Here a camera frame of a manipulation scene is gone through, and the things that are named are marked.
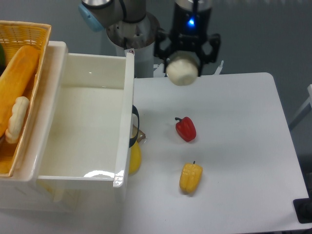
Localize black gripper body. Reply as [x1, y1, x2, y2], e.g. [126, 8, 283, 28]
[170, 0, 212, 52]

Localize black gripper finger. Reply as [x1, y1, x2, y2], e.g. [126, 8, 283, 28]
[195, 34, 221, 76]
[154, 28, 176, 63]

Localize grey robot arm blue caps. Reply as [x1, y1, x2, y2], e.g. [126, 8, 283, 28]
[78, 0, 221, 78]

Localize white upper drawer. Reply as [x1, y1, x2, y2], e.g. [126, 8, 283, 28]
[39, 53, 134, 189]

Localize brown item under drawer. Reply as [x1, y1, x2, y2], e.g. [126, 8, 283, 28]
[132, 124, 146, 143]

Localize white drawer cabinet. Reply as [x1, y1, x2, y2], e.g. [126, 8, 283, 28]
[0, 41, 127, 211]

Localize red bell pepper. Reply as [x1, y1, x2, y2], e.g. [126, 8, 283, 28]
[175, 117, 196, 142]

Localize yellow lemon fruit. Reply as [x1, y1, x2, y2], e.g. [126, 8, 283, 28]
[129, 141, 141, 175]

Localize yellow bell pepper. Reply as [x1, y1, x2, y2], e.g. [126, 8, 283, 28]
[179, 161, 203, 194]

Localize yellow wicker basket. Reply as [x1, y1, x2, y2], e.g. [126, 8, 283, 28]
[0, 20, 51, 177]

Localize orange baguette bread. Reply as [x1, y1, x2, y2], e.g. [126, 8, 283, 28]
[0, 45, 39, 135]

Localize small cream twisted bread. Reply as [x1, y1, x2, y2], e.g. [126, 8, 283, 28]
[5, 97, 29, 144]

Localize green vegetable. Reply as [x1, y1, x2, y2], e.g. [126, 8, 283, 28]
[0, 44, 5, 68]

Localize black device at table edge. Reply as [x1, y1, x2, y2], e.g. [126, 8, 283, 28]
[293, 198, 312, 224]

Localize white metal bracket right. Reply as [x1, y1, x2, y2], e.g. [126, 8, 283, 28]
[214, 60, 224, 75]

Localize white metal bracket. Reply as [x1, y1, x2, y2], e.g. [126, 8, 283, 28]
[153, 63, 167, 78]
[214, 60, 224, 75]

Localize white metal bracket left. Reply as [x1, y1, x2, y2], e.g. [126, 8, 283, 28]
[153, 63, 167, 78]

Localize white frame at right edge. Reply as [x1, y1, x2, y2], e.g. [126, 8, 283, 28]
[288, 84, 312, 131]

